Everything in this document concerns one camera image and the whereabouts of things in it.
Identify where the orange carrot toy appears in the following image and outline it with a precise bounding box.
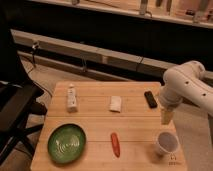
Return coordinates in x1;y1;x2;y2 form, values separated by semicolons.
110;133;120;158

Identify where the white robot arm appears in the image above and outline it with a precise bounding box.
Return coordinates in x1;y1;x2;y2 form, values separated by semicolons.
158;61;213;125

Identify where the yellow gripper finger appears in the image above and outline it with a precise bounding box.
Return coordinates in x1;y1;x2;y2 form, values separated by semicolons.
161;108;173;125

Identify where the green ceramic plate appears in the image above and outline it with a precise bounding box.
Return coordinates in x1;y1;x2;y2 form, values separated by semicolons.
47;123;87;164

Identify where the black eraser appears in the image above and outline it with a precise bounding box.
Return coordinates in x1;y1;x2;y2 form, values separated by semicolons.
144;91;157;108

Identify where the white folded cloth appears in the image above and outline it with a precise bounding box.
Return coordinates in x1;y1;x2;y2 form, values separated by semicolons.
109;96;122;112

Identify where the black chair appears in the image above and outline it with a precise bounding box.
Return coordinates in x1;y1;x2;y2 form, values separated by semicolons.
0;31;47;165

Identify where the white tube with cap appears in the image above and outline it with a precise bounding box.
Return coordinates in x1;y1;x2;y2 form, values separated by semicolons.
67;84;77;112

